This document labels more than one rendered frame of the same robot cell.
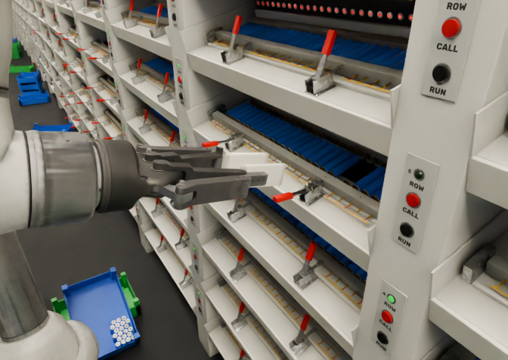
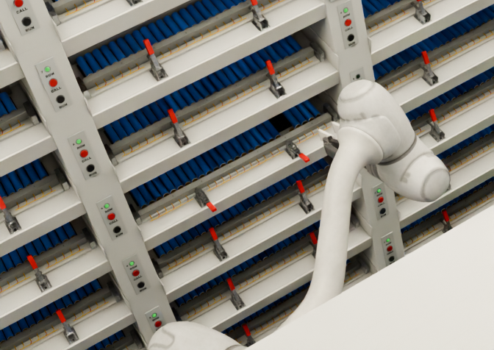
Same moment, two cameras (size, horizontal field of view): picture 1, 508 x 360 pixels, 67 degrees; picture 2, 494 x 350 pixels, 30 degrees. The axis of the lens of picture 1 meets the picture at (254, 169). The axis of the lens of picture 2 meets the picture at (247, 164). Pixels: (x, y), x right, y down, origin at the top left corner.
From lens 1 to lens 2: 207 cm
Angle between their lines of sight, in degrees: 63
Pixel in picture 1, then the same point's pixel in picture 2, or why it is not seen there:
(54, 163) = not seen: hidden behind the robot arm
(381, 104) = (313, 70)
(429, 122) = (352, 56)
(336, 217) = (316, 142)
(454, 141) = (364, 54)
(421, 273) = not seen: hidden behind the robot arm
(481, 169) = (375, 55)
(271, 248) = (269, 227)
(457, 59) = (353, 29)
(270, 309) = (282, 276)
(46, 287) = not seen: outside the picture
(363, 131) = (323, 84)
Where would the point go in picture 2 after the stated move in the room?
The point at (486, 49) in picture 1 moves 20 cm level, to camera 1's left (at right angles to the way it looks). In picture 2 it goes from (360, 20) to (362, 67)
